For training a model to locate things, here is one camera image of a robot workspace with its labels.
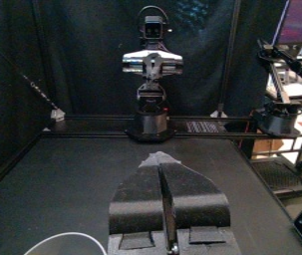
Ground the black diagonal frame brace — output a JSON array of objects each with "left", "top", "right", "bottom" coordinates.
[{"left": 19, "top": 72, "right": 62, "bottom": 113}]

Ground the black horizontal frame rail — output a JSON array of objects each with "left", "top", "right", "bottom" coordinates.
[{"left": 41, "top": 130, "right": 275, "bottom": 139}]

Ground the black ribbed box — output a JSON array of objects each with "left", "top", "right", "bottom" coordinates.
[{"left": 185, "top": 121, "right": 223, "bottom": 134}]

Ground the black mesh floor tray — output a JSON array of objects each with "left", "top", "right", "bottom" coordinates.
[{"left": 251, "top": 156, "right": 302, "bottom": 197}]

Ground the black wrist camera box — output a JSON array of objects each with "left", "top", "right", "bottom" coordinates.
[{"left": 142, "top": 14, "right": 166, "bottom": 41}]

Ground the black camera cable loop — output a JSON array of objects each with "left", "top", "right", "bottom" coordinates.
[{"left": 137, "top": 4, "right": 174, "bottom": 34}]

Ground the white corner bracket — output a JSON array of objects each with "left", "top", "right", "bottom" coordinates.
[
  {"left": 50, "top": 108, "right": 67, "bottom": 123},
  {"left": 209, "top": 110, "right": 229, "bottom": 120}
]

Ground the brown cardboard box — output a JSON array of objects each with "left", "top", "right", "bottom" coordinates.
[{"left": 251, "top": 136, "right": 291, "bottom": 159}]

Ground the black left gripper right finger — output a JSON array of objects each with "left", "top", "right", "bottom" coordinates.
[{"left": 157, "top": 151, "right": 233, "bottom": 231}]

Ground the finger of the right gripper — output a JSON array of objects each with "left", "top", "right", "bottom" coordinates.
[
  {"left": 152, "top": 53, "right": 164, "bottom": 81},
  {"left": 142, "top": 53, "right": 153, "bottom": 81}
]

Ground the grey bowl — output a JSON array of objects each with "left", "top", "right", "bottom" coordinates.
[{"left": 23, "top": 231, "right": 110, "bottom": 255}]

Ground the black vertical frame post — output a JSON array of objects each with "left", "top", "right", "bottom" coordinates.
[{"left": 217, "top": 0, "right": 244, "bottom": 118}]

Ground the computer monitor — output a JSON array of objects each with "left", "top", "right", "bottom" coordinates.
[{"left": 272, "top": 0, "right": 302, "bottom": 47}]

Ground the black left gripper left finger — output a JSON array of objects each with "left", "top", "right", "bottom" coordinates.
[{"left": 109, "top": 150, "right": 165, "bottom": 235}]

